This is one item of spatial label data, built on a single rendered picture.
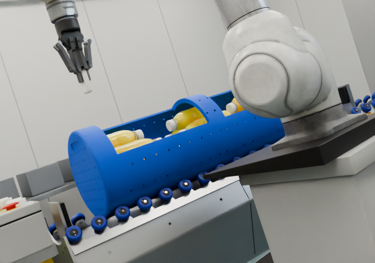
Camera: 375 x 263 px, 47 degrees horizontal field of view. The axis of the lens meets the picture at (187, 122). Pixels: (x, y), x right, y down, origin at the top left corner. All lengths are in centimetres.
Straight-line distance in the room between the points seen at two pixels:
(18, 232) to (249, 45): 60
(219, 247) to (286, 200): 45
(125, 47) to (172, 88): 85
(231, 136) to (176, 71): 457
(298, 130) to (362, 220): 25
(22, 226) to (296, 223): 61
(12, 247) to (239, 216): 76
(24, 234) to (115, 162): 38
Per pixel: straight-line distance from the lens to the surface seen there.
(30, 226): 98
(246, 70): 83
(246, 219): 150
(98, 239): 126
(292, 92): 83
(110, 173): 124
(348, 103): 206
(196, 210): 138
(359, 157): 95
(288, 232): 110
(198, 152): 138
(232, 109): 162
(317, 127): 105
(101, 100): 525
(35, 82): 499
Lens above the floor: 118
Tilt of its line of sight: 1 degrees down
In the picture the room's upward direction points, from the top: 18 degrees counter-clockwise
